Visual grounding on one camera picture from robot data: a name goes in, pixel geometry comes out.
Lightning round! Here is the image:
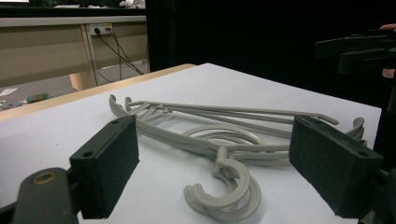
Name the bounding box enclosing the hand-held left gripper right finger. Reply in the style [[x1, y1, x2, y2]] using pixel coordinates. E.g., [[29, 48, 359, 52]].
[[289, 114, 385, 218]]

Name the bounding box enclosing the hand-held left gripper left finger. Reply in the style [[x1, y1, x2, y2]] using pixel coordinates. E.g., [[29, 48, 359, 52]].
[[69, 115, 141, 220]]

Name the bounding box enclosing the grey plastic hanger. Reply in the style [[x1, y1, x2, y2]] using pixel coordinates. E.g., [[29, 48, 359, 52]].
[[124, 97, 368, 218], [108, 93, 340, 209], [124, 96, 367, 223]]

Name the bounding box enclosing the cyan toy block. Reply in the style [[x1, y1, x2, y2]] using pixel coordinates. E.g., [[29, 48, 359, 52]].
[[26, 92, 50, 105]]

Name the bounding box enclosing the black curtain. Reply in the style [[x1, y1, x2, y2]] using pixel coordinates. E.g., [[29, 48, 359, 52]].
[[146, 0, 396, 169]]

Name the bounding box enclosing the beige desk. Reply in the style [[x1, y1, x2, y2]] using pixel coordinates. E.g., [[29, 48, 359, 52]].
[[0, 15, 148, 91]]

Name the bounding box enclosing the white board cover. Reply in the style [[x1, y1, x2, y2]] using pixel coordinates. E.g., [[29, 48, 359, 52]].
[[0, 63, 383, 224]]

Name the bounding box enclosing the white power outlet strip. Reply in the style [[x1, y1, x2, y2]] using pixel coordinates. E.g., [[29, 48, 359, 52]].
[[88, 22, 113, 35]]

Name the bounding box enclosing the white cloth bundle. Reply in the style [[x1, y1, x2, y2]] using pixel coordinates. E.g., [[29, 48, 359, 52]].
[[119, 0, 147, 9]]

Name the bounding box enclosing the black power cable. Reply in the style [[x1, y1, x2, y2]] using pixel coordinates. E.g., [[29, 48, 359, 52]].
[[94, 27, 146, 76], [106, 27, 124, 82]]

